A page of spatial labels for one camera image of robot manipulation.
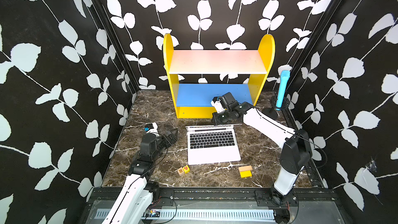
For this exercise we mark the wooden letter cube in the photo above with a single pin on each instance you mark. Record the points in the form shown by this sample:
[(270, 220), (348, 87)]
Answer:
[(180, 171)]

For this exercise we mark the silver laptop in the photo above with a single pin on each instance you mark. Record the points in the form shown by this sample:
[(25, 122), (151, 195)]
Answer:
[(212, 144)]

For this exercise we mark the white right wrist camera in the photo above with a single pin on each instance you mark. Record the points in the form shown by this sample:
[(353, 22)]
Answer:
[(224, 102)]

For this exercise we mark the yellow number cube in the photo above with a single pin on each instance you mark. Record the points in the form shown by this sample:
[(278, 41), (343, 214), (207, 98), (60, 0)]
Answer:
[(186, 169)]

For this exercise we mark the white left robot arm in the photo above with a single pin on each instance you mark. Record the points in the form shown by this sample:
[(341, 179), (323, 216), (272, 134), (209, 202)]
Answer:
[(136, 177)]

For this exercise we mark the yellow flat block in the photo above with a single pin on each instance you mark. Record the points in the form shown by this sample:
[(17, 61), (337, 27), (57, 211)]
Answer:
[(245, 174)]

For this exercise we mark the cyan tube on black stand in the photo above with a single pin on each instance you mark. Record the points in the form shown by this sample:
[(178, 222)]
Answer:
[(278, 102)]

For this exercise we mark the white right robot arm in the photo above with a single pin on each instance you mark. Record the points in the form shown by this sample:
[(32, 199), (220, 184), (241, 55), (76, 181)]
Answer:
[(295, 144)]

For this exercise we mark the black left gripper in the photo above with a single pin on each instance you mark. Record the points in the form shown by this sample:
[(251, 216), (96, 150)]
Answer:
[(172, 139)]

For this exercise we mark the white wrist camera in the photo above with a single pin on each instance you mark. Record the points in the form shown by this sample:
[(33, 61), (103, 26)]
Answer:
[(151, 128), (224, 102)]

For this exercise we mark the wooden flat block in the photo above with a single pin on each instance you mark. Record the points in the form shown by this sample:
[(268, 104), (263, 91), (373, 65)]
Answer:
[(245, 168)]

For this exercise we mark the yellow shelf with blue board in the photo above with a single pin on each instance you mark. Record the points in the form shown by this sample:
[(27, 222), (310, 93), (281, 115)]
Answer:
[(193, 101)]

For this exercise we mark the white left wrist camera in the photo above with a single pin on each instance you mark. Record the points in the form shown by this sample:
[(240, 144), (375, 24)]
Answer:
[(151, 128)]

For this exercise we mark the black front rail with cable tray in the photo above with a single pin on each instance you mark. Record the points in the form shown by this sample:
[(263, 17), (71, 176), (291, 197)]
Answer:
[(151, 204)]

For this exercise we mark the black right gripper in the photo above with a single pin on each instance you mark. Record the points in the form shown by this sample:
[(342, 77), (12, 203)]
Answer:
[(216, 120)]

